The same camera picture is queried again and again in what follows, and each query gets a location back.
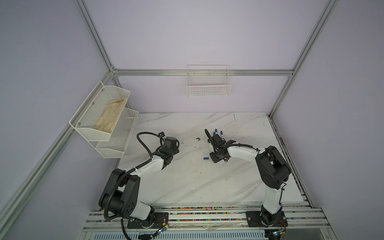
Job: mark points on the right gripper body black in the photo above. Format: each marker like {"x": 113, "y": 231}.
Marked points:
{"x": 216, "y": 152}

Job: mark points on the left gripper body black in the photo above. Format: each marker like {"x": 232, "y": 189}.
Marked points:
{"x": 176, "y": 150}

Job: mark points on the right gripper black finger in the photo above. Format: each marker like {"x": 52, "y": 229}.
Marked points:
{"x": 208, "y": 136}
{"x": 214, "y": 158}

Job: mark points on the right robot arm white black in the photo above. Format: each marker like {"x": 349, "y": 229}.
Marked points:
{"x": 273, "y": 169}

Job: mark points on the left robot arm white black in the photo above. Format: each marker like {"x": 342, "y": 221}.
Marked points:
{"x": 120, "y": 197}

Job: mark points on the beige cloth in shelf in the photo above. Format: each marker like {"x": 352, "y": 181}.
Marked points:
{"x": 110, "y": 115}

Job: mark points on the white wire wall basket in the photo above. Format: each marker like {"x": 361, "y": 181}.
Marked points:
{"x": 208, "y": 81}

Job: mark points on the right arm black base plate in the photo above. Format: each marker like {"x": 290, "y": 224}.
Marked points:
{"x": 265, "y": 219}

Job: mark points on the aluminium rail base frame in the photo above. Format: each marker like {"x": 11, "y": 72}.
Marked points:
{"x": 303, "y": 222}

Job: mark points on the white mesh two-tier wall shelf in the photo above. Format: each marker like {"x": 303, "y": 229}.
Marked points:
{"x": 112, "y": 145}

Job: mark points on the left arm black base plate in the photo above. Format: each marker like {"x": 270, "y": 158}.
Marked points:
{"x": 154, "y": 221}

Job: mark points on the aluminium enclosure frame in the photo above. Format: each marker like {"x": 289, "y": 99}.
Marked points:
{"x": 22, "y": 197}

